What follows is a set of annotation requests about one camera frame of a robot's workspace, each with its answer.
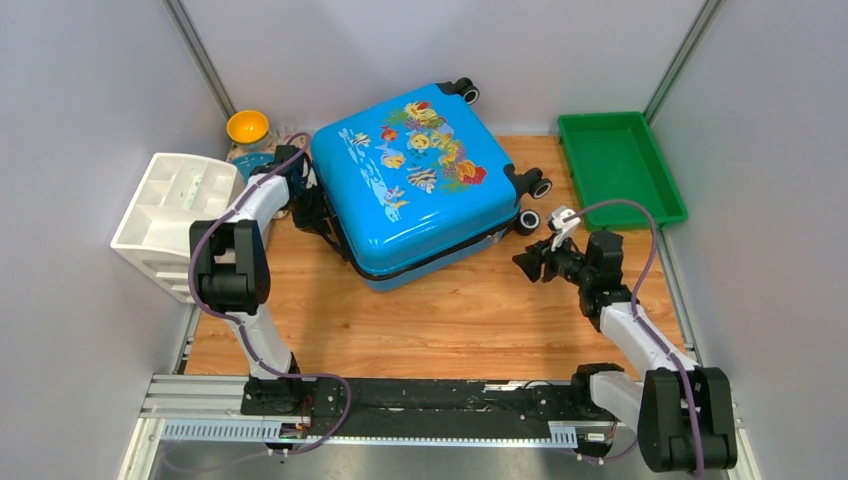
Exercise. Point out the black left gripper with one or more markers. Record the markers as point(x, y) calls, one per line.
point(319, 220)

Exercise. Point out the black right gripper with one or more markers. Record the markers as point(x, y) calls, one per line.
point(530, 264)

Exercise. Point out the blue fish-print suitcase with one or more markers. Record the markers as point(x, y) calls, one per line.
point(418, 182)

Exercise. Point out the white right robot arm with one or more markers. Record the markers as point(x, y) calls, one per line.
point(680, 411)

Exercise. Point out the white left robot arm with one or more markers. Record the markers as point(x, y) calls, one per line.
point(229, 274)

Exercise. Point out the teal polka-dot plate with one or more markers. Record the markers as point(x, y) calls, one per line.
point(247, 163)

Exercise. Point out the yellow bowl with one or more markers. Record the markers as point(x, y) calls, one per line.
point(247, 127)

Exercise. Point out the white plastic drawer organizer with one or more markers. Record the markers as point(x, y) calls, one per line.
point(175, 191)

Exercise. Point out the green plastic tray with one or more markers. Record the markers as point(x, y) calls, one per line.
point(615, 155)

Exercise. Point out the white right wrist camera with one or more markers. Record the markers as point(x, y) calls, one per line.
point(563, 222)

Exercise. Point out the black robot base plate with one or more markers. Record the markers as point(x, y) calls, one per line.
point(534, 413)

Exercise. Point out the aluminium frame rail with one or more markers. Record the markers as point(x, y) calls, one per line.
point(194, 409)

